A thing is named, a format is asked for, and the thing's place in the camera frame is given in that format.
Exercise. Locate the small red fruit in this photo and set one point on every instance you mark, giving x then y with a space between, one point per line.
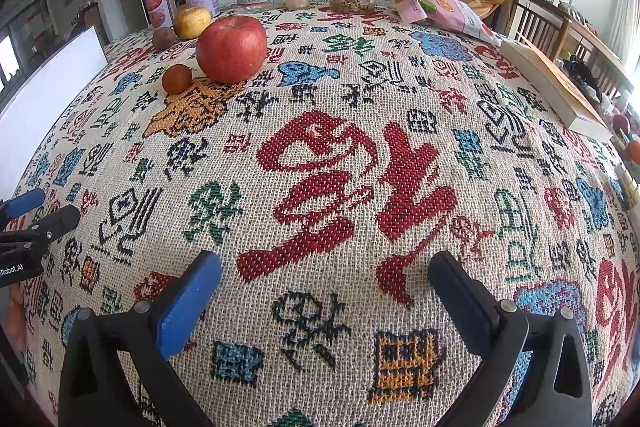
621 124

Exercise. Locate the pink snack bag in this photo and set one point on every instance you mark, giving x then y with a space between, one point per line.
445 9

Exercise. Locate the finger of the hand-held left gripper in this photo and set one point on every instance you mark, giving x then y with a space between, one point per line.
55 222
25 202

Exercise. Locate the white curtain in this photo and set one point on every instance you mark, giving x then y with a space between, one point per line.
625 17

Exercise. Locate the small orange fruit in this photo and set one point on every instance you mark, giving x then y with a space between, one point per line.
633 151

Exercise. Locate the pile of walnuts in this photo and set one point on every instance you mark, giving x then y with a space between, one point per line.
350 4

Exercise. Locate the dark orange tangerine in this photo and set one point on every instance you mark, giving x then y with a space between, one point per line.
176 79

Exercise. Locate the yellow apple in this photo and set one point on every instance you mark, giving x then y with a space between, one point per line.
191 22

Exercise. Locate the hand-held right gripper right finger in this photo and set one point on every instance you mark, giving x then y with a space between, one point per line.
460 302

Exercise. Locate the black cloth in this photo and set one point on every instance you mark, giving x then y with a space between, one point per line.
580 77

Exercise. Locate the wooden slatted bench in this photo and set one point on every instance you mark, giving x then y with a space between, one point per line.
540 22

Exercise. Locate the brown sweet potato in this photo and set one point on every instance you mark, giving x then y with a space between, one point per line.
164 39

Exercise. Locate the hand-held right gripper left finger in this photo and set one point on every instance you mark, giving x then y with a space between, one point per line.
190 302

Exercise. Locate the thick book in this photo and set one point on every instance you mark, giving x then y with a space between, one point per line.
550 82

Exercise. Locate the red apple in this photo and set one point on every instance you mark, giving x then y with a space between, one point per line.
231 49

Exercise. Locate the colourful printed woven tablecloth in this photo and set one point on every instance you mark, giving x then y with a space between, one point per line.
325 157

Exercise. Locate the white cardboard box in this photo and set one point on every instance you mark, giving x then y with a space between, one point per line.
55 72

